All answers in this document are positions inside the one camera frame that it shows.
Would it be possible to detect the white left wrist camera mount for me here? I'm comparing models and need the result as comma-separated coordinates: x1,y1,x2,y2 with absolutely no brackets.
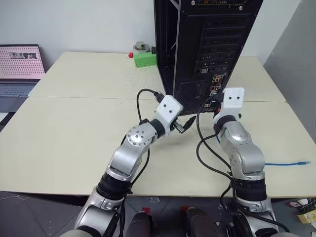
154,94,184,137

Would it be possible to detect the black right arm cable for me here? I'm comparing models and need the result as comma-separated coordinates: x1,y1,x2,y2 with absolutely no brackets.
196,97,287,233

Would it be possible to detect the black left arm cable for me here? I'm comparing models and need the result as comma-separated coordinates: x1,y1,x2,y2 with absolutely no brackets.
119,88,164,237

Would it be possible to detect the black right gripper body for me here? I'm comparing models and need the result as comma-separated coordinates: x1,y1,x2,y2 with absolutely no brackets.
211,91,225,113

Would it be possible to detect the dark rounded shape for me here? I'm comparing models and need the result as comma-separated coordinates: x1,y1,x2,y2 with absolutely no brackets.
127,211,154,237
184,206,219,237

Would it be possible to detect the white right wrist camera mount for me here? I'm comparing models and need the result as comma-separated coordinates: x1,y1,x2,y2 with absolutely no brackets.
219,86,245,117

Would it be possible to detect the black computer tower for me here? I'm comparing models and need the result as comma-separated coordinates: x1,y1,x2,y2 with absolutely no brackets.
153,0,264,115

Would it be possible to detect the blue ethernet cable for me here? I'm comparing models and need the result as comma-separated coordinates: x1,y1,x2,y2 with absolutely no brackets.
214,134,312,167

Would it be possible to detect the grey laptop with pink screen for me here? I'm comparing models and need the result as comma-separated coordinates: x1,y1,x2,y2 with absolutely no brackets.
0,44,47,119

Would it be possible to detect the green box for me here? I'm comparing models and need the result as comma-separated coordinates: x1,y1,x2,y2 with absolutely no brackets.
133,52,158,69

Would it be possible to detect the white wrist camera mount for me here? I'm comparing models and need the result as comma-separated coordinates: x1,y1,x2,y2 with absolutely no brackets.
219,86,245,117
154,94,184,137

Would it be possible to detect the brown cardboard piece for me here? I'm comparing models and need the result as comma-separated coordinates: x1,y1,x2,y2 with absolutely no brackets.
297,212,316,225

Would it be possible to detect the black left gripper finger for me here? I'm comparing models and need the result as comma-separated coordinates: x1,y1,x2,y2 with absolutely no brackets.
183,115,198,133

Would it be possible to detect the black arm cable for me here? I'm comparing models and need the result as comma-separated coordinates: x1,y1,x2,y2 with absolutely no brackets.
119,88,164,237
196,97,287,233

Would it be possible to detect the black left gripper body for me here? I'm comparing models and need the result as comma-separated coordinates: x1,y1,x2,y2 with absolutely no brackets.
169,118,186,135

